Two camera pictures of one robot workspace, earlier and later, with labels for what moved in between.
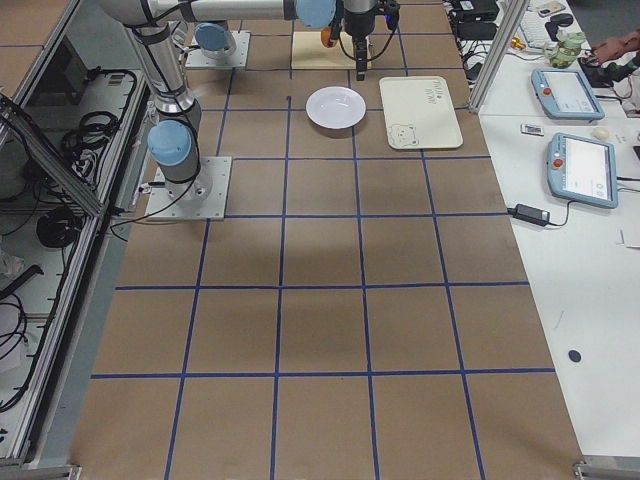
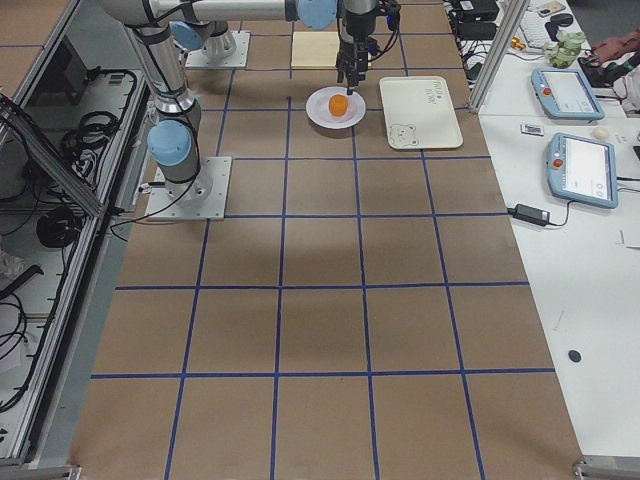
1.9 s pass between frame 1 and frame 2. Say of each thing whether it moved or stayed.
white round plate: stayed
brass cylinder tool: stayed
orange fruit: moved
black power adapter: stayed
